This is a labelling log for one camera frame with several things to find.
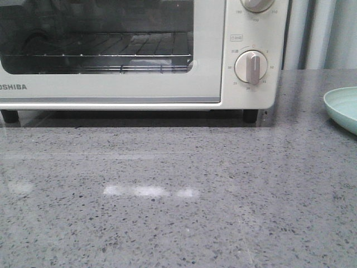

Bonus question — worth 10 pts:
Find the glass oven door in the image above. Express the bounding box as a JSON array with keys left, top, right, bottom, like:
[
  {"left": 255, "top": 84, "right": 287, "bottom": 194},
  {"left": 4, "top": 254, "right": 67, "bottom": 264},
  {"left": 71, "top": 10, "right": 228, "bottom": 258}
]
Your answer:
[{"left": 1, "top": 1, "right": 226, "bottom": 105}]

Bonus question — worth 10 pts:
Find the black right oven foot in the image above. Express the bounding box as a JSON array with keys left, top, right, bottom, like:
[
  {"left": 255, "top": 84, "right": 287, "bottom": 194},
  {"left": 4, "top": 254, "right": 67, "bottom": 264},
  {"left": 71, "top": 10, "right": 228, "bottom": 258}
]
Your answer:
[{"left": 243, "top": 109, "right": 259, "bottom": 123}]

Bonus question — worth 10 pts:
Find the black oven foot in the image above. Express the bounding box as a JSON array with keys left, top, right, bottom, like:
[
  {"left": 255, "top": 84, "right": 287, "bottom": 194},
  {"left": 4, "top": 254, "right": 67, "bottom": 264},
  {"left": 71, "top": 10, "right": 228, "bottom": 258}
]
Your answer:
[
  {"left": 243, "top": 109, "right": 259, "bottom": 123},
  {"left": 1, "top": 110, "right": 19, "bottom": 123}
]

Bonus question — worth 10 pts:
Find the white Toshiba toaster oven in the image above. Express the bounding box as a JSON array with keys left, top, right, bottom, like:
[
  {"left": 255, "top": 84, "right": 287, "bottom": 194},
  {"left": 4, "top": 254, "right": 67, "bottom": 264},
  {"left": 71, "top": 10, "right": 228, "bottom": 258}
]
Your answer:
[{"left": 1, "top": 1, "right": 288, "bottom": 112}]

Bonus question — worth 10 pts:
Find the black left oven foot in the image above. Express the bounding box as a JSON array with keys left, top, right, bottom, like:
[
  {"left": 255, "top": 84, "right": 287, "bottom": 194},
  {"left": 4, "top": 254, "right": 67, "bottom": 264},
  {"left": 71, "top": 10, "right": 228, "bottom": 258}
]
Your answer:
[{"left": 1, "top": 110, "right": 19, "bottom": 123}]

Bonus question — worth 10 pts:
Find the beige timer knob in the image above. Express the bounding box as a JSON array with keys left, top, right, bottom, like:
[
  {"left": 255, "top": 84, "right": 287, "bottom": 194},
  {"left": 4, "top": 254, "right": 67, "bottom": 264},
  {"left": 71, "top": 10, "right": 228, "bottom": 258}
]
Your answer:
[{"left": 234, "top": 50, "right": 268, "bottom": 85}]

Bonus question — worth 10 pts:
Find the beige temperature knob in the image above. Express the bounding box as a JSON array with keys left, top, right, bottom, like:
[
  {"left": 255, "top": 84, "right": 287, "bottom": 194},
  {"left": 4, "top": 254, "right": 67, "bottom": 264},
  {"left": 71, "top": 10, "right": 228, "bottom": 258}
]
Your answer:
[{"left": 241, "top": 0, "right": 274, "bottom": 13}]

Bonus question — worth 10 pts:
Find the light green plate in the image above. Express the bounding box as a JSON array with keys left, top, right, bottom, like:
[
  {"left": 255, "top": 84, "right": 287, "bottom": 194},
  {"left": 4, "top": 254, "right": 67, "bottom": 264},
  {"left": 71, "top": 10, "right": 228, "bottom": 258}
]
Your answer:
[{"left": 323, "top": 87, "right": 357, "bottom": 135}]

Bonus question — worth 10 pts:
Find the grey curtain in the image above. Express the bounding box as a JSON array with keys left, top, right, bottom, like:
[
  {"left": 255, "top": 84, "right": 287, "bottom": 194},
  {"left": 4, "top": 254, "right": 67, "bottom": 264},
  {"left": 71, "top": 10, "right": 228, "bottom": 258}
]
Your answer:
[{"left": 282, "top": 1, "right": 356, "bottom": 70}]

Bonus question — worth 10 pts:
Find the metal wire oven rack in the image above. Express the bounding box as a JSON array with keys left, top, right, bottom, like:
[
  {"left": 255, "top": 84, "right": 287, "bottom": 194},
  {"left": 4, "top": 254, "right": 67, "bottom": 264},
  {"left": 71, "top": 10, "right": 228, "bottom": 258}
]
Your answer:
[{"left": 1, "top": 32, "right": 194, "bottom": 74}]

